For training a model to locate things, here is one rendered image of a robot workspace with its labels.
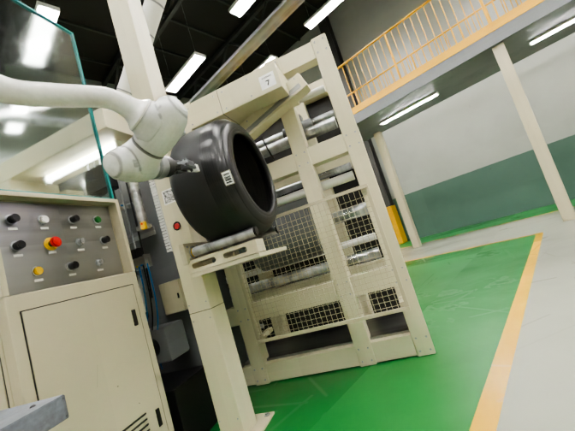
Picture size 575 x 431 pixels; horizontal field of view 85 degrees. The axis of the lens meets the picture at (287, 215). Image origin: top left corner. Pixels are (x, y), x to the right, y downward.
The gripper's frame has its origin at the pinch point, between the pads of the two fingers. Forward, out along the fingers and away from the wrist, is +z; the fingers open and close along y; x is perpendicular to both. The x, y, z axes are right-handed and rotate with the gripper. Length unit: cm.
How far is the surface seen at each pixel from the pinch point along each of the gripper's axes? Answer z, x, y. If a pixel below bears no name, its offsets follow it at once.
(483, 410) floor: 8, 123, -75
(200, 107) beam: 58, -45, 15
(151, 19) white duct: 73, -117, 33
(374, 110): 557, -97, -107
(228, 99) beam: 58, -42, -3
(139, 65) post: 35, -70, 29
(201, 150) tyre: 6.1, -7.0, -3.2
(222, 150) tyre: 8.0, -3.7, -11.0
